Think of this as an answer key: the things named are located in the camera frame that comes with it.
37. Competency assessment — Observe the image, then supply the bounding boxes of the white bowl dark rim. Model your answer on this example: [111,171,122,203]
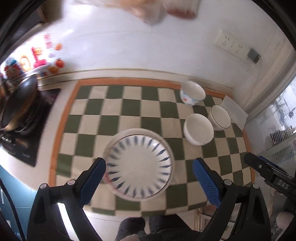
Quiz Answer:
[208,105,231,131]

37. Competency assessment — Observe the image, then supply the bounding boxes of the plain white bowl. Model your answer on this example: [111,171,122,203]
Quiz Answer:
[183,113,214,146]

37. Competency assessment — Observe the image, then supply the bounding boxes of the blue striped white plate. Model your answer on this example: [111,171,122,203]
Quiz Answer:
[105,134,174,200]

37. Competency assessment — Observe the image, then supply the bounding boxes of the white bowl coloured dots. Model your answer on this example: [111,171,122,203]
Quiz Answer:
[180,80,206,106]

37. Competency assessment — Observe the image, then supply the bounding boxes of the white folded paper sheet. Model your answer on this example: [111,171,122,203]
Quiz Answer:
[221,95,248,130]

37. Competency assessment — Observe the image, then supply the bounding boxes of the black stove top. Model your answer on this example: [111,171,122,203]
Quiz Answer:
[1,88,61,167]

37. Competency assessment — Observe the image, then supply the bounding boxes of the dark fleece sleeve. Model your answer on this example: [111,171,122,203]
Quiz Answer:
[115,214,201,240]

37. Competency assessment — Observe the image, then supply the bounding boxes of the black plug adapter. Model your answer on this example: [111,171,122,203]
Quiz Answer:
[247,48,261,64]

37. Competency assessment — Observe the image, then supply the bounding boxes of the metal wok pan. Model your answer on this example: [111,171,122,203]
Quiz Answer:
[1,74,38,132]

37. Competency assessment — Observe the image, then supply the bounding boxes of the red white package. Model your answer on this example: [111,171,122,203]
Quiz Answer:
[163,0,200,20]

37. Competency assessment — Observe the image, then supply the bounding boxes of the clear plastic bag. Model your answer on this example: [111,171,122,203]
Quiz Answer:
[74,0,166,26]

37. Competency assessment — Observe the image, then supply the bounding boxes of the white wall socket strip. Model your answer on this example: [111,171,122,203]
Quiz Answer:
[214,30,250,62]

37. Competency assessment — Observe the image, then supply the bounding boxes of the colourful wall stickers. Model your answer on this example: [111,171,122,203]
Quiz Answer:
[1,33,65,79]

